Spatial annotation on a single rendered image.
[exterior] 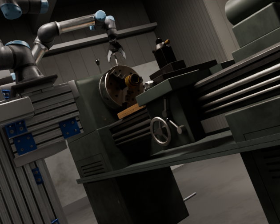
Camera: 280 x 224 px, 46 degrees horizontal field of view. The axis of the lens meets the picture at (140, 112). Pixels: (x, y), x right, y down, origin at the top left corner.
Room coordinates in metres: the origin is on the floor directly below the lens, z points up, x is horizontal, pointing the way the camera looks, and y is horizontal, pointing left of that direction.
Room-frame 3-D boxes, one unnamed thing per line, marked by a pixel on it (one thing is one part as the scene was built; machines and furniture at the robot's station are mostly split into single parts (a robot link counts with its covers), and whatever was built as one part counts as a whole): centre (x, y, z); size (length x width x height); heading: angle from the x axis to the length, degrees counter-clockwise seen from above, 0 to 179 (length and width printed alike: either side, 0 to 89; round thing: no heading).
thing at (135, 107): (2.16, -0.09, 0.88); 0.36 x 0.30 x 0.04; 125
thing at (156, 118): (1.69, -0.13, 0.73); 0.27 x 0.12 x 0.27; 35
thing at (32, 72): (1.66, 0.46, 1.21); 0.15 x 0.15 x 0.10
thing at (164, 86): (1.79, -0.31, 0.89); 0.53 x 0.30 x 0.06; 125
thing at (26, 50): (1.65, 0.47, 1.33); 0.13 x 0.12 x 0.14; 138
